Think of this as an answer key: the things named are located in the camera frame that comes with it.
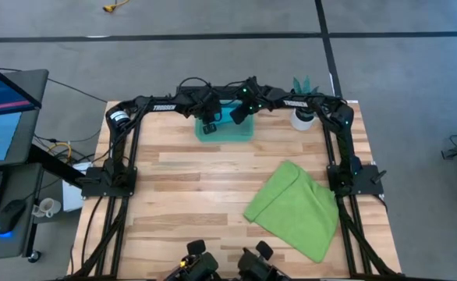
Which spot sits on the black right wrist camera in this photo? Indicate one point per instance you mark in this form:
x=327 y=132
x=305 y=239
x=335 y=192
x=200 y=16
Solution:
x=240 y=114

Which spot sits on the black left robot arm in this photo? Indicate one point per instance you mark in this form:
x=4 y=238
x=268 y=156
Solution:
x=164 y=107

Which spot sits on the teal plastic basket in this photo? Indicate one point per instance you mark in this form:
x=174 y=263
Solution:
x=228 y=134

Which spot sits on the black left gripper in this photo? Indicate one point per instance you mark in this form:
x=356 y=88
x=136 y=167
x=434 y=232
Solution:
x=207 y=107

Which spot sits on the black caster wheel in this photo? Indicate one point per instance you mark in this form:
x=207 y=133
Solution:
x=34 y=256

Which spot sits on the white mug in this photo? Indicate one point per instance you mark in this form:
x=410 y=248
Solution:
x=49 y=207

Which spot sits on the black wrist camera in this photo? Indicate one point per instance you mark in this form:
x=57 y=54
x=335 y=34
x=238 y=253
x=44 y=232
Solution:
x=240 y=114
x=209 y=129

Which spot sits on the white box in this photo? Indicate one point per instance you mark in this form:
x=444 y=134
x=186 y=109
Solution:
x=70 y=199

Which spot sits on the green microfiber towel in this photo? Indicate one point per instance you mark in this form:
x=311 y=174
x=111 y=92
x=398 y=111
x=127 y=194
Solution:
x=295 y=210

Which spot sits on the black computer mouse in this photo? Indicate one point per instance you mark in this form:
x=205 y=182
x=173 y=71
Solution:
x=10 y=216

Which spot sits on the snake plant in white pot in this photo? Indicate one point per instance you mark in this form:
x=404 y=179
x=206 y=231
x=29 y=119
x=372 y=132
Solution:
x=302 y=121

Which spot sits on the tilted computer monitor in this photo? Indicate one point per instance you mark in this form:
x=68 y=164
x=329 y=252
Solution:
x=2 y=93

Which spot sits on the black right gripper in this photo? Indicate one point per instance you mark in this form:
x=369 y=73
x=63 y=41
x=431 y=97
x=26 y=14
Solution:
x=254 y=93

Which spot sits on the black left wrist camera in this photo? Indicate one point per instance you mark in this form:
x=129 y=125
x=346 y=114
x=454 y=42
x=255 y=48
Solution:
x=209 y=129

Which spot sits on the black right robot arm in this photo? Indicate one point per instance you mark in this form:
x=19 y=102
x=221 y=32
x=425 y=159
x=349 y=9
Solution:
x=295 y=103

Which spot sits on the black desk strut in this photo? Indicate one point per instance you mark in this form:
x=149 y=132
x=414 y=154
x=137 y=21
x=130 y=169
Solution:
x=53 y=164

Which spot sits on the grey computer desk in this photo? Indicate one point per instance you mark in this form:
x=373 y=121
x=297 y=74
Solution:
x=33 y=84

